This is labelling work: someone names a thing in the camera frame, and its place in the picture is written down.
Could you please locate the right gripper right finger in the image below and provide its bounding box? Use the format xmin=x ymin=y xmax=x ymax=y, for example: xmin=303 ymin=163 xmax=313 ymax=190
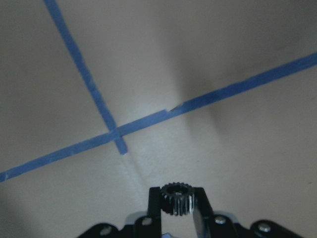
xmin=193 ymin=187 xmax=214 ymax=238

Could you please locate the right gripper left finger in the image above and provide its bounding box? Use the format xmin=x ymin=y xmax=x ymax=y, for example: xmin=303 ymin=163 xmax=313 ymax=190
xmin=147 ymin=187 xmax=161 ymax=219

